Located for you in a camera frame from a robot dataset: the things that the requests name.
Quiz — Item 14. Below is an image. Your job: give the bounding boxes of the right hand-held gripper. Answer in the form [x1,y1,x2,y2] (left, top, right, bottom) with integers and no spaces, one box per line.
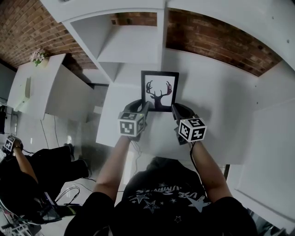
[171,103,207,146]

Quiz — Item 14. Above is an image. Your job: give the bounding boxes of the small potted pink flowers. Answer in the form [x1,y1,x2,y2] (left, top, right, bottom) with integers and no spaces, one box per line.
[30,48,48,67]

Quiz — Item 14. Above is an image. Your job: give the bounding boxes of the white side table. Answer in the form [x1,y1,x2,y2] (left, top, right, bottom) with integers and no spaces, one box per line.
[8,53,99,121]

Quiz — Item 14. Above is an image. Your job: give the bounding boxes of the person's black star-print shirt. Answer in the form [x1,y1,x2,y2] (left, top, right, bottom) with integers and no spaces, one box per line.
[65,168,258,236]

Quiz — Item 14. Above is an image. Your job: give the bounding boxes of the dark glass window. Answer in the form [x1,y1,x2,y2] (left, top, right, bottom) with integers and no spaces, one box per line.
[248,207,295,236]

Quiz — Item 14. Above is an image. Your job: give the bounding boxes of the person's left forearm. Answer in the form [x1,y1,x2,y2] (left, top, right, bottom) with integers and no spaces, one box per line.
[92,135,130,199]

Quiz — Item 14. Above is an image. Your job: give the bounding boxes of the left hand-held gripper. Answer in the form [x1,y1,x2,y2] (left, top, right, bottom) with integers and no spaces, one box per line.
[118,99,152,142]

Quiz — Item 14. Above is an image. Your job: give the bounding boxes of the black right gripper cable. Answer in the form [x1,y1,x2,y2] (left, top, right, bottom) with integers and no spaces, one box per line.
[189,141,209,200]

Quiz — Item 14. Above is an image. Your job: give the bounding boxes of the person's right forearm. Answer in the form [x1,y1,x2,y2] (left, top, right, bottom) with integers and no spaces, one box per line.
[190,140,234,203]

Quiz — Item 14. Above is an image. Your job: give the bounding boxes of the framed deer silhouette picture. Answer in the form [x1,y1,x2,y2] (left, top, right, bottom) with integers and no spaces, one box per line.
[141,71,180,113]

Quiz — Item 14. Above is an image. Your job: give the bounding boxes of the thin left gripper cable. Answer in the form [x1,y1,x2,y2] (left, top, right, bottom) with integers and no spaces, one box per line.
[131,140,143,173]

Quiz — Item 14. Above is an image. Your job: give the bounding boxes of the white hutch shelf unit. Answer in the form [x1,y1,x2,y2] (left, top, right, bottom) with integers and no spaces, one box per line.
[39,0,295,111]

